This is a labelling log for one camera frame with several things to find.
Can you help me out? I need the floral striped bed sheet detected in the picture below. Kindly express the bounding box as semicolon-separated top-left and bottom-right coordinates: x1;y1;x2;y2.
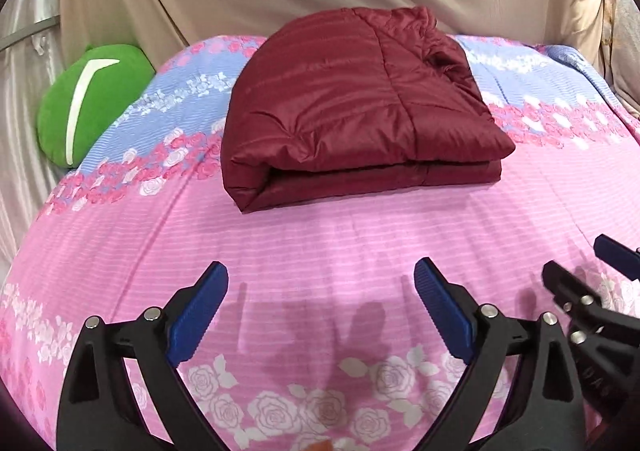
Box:
0;34;640;451

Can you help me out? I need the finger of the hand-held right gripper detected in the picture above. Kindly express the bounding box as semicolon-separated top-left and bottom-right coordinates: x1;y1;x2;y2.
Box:
593;233;640;280
542;259;640;349

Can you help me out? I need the silver satin curtain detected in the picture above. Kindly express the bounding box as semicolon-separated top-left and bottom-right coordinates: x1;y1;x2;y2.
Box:
0;0;68;282

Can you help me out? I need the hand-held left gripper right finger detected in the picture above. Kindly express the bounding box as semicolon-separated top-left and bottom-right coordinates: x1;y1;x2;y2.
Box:
413;257;589;451

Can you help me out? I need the pale patterned curtain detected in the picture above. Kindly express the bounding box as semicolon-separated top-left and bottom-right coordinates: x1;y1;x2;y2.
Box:
596;0;640;124

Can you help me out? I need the maroon quilted puffer jacket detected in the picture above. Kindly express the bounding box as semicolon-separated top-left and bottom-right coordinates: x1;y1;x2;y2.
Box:
221;6;517;214

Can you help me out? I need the green plush pillow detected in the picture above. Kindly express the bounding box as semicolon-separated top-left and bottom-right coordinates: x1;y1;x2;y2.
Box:
37;44;157;169

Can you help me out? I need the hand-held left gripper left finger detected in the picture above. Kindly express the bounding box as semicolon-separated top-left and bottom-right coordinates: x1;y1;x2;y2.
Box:
56;261;231;451

